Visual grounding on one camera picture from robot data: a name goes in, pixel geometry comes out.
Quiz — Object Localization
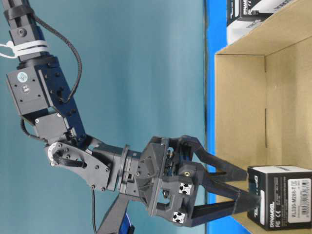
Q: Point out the black Dynamixel box with label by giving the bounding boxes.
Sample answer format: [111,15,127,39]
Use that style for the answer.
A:
[247,165,312,231]

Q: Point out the black camera cable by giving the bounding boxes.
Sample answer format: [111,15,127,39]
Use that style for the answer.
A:
[20,16,98,234]

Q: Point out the black Dynamixel box in tray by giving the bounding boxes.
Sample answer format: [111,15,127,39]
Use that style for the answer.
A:
[227,0,291,26]

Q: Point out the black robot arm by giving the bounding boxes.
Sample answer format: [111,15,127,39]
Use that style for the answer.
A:
[2,0,261,234]

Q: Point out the open brown cardboard box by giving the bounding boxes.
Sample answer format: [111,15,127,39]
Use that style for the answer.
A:
[214,6,312,234]

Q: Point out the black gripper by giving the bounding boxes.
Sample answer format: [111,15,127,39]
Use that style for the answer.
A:
[136,135,261,227]

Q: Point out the white zip tie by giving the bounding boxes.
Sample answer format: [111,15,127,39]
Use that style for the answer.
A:
[0,40,49,59]

